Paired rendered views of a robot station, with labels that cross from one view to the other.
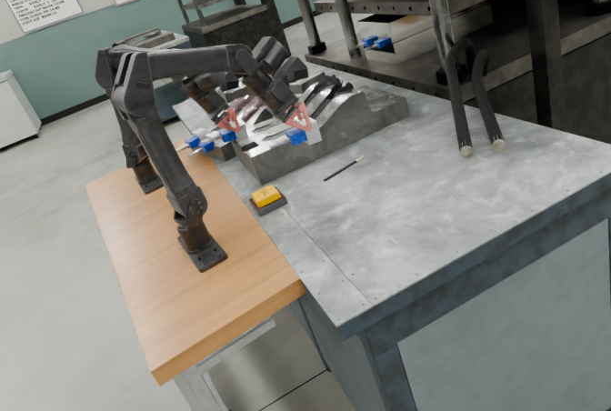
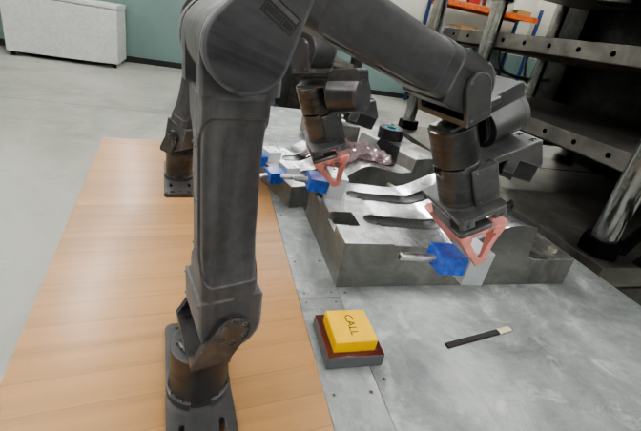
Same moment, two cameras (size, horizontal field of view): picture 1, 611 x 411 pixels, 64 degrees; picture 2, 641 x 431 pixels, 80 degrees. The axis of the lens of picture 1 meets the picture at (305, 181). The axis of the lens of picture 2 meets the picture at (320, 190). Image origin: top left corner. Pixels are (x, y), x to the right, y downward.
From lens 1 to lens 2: 0.75 m
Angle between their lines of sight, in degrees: 4
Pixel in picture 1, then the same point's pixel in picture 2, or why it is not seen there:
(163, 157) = (223, 207)
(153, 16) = not seen: hidden behind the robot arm
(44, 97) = (139, 41)
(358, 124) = (503, 265)
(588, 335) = not seen: outside the picture
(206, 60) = (422, 54)
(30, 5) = not seen: outside the picture
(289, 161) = (391, 272)
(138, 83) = (272, 3)
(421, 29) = (549, 166)
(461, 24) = (586, 181)
